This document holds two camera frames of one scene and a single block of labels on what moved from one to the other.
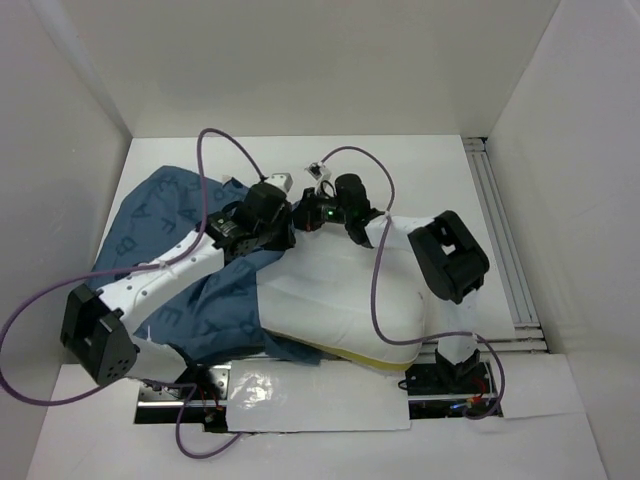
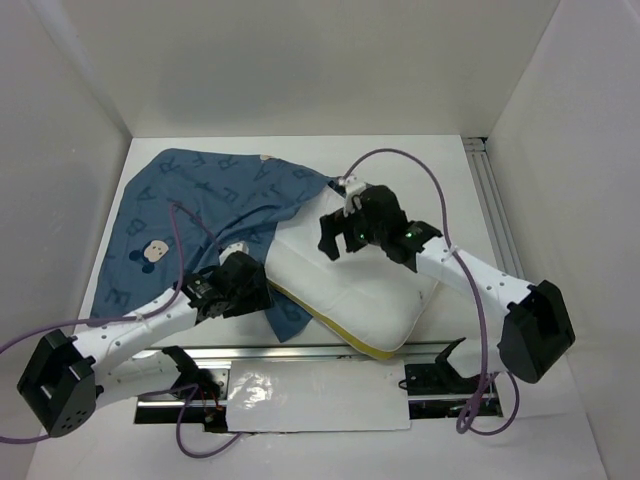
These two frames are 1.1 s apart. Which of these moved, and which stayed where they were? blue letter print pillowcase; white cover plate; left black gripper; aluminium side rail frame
Moved: left black gripper; blue letter print pillowcase
Stayed: aluminium side rail frame; white cover plate
